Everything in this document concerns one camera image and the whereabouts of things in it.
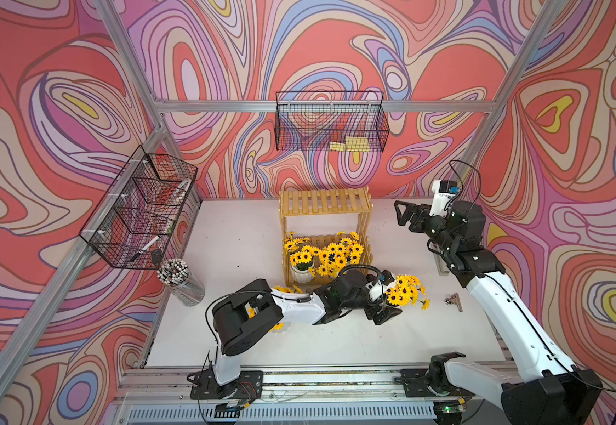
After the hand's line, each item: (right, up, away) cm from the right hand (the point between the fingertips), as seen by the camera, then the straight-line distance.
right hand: (407, 210), depth 74 cm
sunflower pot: (-2, -22, -5) cm, 23 cm away
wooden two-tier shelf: (-28, -1, +6) cm, 29 cm away
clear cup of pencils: (-67, -19, +3) cm, 70 cm away
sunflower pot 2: (-39, -22, -22) cm, 50 cm away
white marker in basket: (-75, -11, -1) cm, 76 cm away
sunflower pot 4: (-20, -14, +8) cm, 26 cm away
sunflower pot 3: (-30, -15, +6) cm, 34 cm away
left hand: (-2, -27, +3) cm, 27 cm away
